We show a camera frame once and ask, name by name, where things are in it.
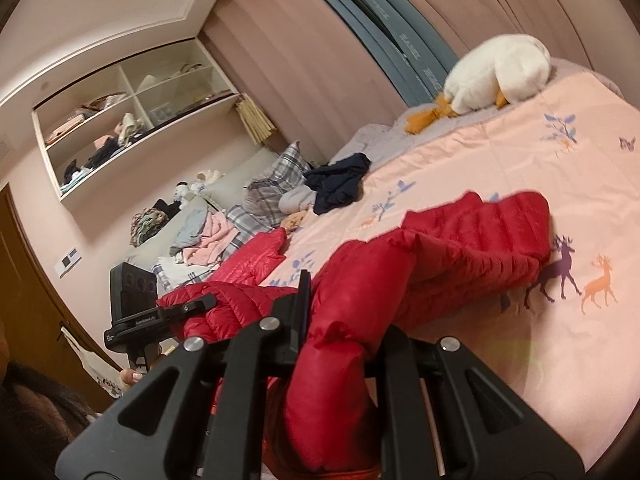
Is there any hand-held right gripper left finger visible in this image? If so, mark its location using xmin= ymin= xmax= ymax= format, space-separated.
xmin=55 ymin=269 xmax=313 ymax=480

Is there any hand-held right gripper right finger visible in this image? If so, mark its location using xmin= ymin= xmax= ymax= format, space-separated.
xmin=365 ymin=325 xmax=586 ymax=480

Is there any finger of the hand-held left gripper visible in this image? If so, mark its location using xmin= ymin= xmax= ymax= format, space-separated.
xmin=157 ymin=294 xmax=219 ymax=317

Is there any dark red puffer jacket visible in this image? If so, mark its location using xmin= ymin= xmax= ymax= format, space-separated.
xmin=157 ymin=191 xmax=552 ymax=480

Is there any pink clothes pile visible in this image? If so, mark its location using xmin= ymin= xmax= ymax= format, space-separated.
xmin=170 ymin=210 xmax=246 ymax=266

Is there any folded clothes stack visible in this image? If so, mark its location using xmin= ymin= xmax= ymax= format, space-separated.
xmin=62 ymin=135 xmax=151 ymax=186

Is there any person's left hand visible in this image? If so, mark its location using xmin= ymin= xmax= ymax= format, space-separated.
xmin=119 ymin=360 xmax=151 ymax=389

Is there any white striped cloth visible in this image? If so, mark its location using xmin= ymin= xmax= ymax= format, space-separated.
xmin=152 ymin=254 xmax=217 ymax=292

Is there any coral red puffer jacket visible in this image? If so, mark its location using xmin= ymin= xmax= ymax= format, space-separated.
xmin=212 ymin=230 xmax=288 ymax=288

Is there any white tote bag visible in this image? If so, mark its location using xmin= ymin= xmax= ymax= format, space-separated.
xmin=60 ymin=325 xmax=126 ymax=398

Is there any floral bag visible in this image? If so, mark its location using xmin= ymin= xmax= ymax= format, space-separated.
xmin=130 ymin=208 xmax=170 ymax=247

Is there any brown wooden door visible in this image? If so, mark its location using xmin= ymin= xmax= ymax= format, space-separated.
xmin=0 ymin=182 xmax=121 ymax=401

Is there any grey plaid pillow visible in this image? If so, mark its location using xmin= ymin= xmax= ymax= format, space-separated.
xmin=225 ymin=185 xmax=287 ymax=241

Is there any black and white plush dog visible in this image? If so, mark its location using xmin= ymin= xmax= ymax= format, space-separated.
xmin=172 ymin=180 xmax=206 ymax=208

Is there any light grey garment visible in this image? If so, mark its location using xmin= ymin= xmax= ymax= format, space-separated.
xmin=277 ymin=185 xmax=318 ymax=216

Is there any navy blue garment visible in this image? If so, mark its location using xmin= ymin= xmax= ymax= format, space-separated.
xmin=302 ymin=152 xmax=372 ymax=216

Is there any person's dark hair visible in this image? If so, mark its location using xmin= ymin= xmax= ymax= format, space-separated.
xmin=0 ymin=360 xmax=98 ymax=466

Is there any plaid shirt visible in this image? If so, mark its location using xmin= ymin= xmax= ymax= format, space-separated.
xmin=242 ymin=141 xmax=313 ymax=196

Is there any tan bamboo bundle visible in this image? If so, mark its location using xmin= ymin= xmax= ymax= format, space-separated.
xmin=235 ymin=94 xmax=277 ymax=147

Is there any beige curtain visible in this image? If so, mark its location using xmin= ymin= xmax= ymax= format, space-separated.
xmin=200 ymin=0 xmax=601 ymax=171

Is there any white goose plush toy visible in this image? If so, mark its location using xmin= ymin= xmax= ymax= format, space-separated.
xmin=404 ymin=34 xmax=552 ymax=136

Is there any white wall switch panel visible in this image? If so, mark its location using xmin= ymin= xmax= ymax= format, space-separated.
xmin=54 ymin=246 xmax=82 ymax=278

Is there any white wall shelf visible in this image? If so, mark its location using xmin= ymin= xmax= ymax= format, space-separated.
xmin=31 ymin=37 xmax=241 ymax=203

